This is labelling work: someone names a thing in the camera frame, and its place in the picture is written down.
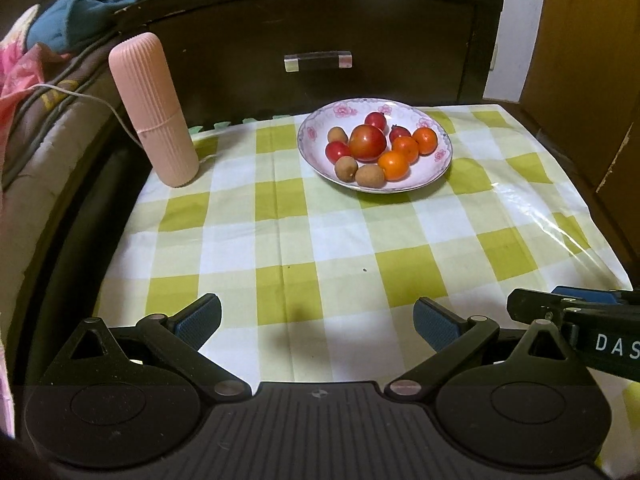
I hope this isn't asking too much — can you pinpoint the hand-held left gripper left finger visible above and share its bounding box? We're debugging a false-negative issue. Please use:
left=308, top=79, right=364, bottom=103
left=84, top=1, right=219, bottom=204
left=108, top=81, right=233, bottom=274
left=42, top=293, right=253, bottom=402

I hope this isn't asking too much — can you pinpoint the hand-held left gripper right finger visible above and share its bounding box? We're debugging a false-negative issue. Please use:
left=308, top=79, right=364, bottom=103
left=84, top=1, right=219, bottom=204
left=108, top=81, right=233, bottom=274
left=384, top=296, right=583, bottom=402

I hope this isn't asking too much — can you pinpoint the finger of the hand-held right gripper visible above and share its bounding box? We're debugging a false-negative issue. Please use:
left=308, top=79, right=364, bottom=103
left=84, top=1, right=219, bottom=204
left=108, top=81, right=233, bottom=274
left=552, top=286, right=640, bottom=306
left=506, top=288, right=581, bottom=328

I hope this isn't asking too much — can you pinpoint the small orange tangerine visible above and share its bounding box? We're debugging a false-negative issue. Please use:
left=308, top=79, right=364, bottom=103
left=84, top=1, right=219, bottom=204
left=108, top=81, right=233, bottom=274
left=412, top=127, right=439, bottom=156
left=377, top=151, right=411, bottom=182
left=391, top=136, right=420, bottom=163

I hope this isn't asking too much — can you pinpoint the large red tomato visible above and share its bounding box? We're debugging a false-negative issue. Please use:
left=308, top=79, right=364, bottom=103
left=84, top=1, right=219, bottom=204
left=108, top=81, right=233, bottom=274
left=349, top=124, right=388, bottom=162

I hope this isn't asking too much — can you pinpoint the white floral plate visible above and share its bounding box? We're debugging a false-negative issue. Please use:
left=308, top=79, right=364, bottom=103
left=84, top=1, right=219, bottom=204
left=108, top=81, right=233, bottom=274
left=297, top=98, right=453, bottom=195

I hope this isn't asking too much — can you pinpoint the green checkered tablecloth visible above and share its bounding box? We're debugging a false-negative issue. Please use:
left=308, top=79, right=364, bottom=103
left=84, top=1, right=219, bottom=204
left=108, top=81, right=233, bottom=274
left=95, top=102, right=640, bottom=480

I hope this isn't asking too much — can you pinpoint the green foam mat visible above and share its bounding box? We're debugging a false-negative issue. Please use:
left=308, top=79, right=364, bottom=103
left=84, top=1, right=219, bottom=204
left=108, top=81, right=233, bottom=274
left=189, top=114, right=298, bottom=136

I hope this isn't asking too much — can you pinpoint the pink ribbed cylinder case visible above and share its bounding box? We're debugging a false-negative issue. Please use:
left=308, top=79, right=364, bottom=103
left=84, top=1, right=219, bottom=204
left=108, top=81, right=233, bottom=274
left=109, top=32, right=197, bottom=189

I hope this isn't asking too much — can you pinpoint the brown quilted blanket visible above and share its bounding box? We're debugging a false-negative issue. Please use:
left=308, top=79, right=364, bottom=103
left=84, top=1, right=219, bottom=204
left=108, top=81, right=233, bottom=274
left=0, top=45, right=151, bottom=361

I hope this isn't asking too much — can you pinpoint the wooden wardrobe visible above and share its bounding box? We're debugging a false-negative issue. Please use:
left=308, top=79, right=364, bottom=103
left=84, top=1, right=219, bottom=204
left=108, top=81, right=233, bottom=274
left=520, top=0, right=640, bottom=241

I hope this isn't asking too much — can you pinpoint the dark wooden nightstand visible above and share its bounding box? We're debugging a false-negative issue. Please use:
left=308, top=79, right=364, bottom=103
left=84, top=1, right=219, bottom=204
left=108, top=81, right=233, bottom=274
left=112, top=0, right=505, bottom=128

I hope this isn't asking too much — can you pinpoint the pink floral cloth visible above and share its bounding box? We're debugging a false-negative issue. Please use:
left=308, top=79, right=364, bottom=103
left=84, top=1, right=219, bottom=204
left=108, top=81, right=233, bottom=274
left=0, top=4, right=73, bottom=126

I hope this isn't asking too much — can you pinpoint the blue cloth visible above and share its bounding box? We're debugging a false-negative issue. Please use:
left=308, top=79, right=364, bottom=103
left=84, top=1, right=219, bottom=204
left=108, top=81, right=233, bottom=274
left=26, top=0, right=151, bottom=56

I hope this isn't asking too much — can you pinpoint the thin white cable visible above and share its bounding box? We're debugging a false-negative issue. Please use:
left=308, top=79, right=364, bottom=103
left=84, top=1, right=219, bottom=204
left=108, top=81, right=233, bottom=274
left=0, top=83, right=146, bottom=143

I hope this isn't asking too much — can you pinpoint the metal drawer handle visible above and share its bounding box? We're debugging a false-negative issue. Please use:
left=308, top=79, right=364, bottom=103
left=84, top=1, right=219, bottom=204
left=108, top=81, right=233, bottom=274
left=283, top=50, right=352, bottom=73

